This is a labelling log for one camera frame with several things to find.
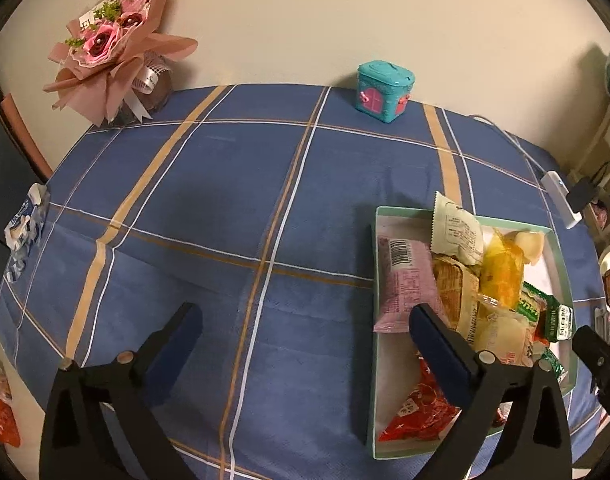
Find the black power adapter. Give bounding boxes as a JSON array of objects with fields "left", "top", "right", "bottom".
[{"left": 566, "top": 177, "right": 598, "bottom": 214}]

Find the green white biscuit packet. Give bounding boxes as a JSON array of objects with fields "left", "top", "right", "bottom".
[{"left": 517, "top": 282, "right": 574, "bottom": 344}]

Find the blue plaid tablecloth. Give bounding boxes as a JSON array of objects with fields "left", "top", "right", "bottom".
[{"left": 0, "top": 84, "right": 604, "bottom": 479}]

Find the pink snack packet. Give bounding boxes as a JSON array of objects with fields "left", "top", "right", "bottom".
[{"left": 373, "top": 236, "right": 447, "bottom": 334}]

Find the orange plastic bag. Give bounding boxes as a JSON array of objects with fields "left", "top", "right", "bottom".
[{"left": 0, "top": 399, "right": 20, "bottom": 448}]

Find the white lattice shelf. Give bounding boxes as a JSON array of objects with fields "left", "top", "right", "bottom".
[{"left": 566, "top": 46, "right": 610, "bottom": 196}]

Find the teal house toy box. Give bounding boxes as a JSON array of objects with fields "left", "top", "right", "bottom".
[{"left": 355, "top": 60, "right": 416, "bottom": 124}]

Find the white power strip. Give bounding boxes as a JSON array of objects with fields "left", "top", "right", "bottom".
[{"left": 467, "top": 114, "right": 584, "bottom": 231}]

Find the small red snack packet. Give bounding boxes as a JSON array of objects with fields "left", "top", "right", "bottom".
[{"left": 378, "top": 356, "right": 460, "bottom": 442}]

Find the clear bun packet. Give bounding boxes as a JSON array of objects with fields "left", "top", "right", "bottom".
[{"left": 473, "top": 294, "right": 533, "bottom": 366}]

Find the round pastry packet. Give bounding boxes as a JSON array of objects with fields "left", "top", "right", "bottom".
[{"left": 514, "top": 231, "right": 545, "bottom": 266}]

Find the yellow cake packet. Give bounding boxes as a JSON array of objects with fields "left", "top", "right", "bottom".
[{"left": 479, "top": 229, "right": 524, "bottom": 310}]

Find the white tray with green rim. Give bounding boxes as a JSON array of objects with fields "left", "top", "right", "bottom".
[{"left": 367, "top": 206, "right": 573, "bottom": 460}]

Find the pink flower bouquet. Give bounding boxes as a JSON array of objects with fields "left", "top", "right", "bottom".
[{"left": 43, "top": 0, "right": 198, "bottom": 126}]

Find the beige bread packet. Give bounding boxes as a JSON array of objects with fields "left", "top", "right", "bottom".
[{"left": 432, "top": 256, "right": 479, "bottom": 346}]

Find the cream white snack packet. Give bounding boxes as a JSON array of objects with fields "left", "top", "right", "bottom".
[{"left": 430, "top": 192, "right": 484, "bottom": 266}]

